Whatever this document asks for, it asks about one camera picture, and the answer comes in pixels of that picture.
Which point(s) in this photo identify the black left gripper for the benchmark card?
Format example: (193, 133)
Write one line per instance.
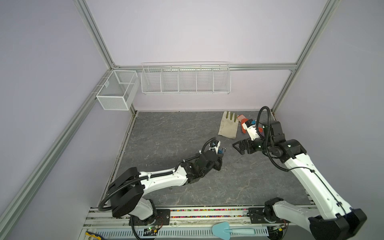
(218, 162)

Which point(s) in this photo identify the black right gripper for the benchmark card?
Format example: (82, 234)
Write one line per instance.
(248, 142)

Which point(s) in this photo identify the small blue padlock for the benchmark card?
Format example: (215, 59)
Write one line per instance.
(221, 151)

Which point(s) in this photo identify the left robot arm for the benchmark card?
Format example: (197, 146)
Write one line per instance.
(126, 194)

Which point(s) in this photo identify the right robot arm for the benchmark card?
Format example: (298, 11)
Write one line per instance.
(333, 218)

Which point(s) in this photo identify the beige fabric glove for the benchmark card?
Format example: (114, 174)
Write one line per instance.
(229, 125)

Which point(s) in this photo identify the red rubber glove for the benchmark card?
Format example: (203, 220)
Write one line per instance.
(243, 121)

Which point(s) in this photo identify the teal garden trowel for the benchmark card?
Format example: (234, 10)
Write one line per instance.
(224, 231)

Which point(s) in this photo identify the white mesh box basket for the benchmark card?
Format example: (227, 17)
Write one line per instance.
(119, 90)

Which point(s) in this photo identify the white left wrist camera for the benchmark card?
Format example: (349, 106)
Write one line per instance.
(215, 144)

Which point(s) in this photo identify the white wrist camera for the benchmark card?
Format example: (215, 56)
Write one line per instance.
(253, 130)
(215, 144)

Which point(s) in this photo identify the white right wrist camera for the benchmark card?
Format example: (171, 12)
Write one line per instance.
(253, 130)

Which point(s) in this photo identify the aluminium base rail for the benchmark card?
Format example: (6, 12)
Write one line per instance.
(180, 216)

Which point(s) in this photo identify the white wire shelf basket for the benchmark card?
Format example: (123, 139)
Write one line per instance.
(186, 78)

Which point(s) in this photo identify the white slotted cable duct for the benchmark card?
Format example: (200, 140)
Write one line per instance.
(163, 234)

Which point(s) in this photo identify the aluminium frame profile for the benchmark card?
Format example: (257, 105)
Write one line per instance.
(19, 204)

